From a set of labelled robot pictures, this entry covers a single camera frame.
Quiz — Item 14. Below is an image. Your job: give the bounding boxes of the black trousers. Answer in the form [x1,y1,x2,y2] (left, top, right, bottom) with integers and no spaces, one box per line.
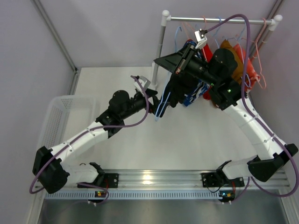
[164,74,199,108]

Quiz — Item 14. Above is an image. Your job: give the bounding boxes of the light blue wire hanger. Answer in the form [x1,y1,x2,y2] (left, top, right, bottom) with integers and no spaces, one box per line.
[155,26,182,122]

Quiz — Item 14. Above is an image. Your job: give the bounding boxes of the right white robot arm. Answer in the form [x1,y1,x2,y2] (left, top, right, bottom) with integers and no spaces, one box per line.
[154,44,298,182]

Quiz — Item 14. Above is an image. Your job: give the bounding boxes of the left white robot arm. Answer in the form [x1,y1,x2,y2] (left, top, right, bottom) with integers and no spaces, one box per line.
[29,89,158,194]

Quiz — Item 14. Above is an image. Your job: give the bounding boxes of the empty pink hanger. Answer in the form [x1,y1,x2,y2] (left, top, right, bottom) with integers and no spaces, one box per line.
[250,18,267,90]

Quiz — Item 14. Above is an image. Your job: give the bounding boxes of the red garment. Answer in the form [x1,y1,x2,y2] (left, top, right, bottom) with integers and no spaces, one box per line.
[202,44,213,100]

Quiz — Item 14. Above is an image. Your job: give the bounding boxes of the blue white patterned shorts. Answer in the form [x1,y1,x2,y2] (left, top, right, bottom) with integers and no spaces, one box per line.
[183,50,206,107]

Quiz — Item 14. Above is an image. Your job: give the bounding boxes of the silver clothes rack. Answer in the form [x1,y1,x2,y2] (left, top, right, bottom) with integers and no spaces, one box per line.
[149,9,283,89]

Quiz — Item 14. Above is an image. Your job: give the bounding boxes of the brown garment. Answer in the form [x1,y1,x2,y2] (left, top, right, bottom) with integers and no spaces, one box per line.
[211,39,248,109]

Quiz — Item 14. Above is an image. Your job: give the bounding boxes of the coral orange garment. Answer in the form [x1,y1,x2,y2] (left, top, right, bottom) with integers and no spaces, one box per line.
[233,44,261,88]

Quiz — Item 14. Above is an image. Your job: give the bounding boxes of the white plastic basket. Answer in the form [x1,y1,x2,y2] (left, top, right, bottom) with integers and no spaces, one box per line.
[37,95,100,149]

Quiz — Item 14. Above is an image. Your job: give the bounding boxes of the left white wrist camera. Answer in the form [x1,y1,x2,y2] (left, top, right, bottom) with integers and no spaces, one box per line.
[134,76,150,92]

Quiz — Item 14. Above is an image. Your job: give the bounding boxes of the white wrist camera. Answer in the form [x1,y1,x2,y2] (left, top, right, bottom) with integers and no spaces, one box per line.
[134,76,150,92]
[194,28,207,49]

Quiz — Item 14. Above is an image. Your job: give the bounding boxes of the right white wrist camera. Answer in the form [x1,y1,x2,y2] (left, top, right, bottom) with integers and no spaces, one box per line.
[194,28,207,49]

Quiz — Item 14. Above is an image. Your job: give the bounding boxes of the aluminium mounting rail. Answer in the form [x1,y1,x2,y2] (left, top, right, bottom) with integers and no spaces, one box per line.
[102,169,290,190]

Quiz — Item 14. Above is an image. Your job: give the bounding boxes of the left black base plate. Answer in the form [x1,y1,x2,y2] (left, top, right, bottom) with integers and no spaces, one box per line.
[84,173,119,189]

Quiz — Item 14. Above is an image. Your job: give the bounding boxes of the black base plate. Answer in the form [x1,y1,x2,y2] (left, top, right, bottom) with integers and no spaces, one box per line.
[84,173,119,189]
[201,172,233,188]

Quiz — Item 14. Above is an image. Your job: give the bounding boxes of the grey slotted cable duct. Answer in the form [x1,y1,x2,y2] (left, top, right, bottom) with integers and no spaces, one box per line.
[45,190,233,200]

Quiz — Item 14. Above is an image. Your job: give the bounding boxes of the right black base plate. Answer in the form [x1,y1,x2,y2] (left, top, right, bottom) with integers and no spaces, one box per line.
[201,172,233,188]

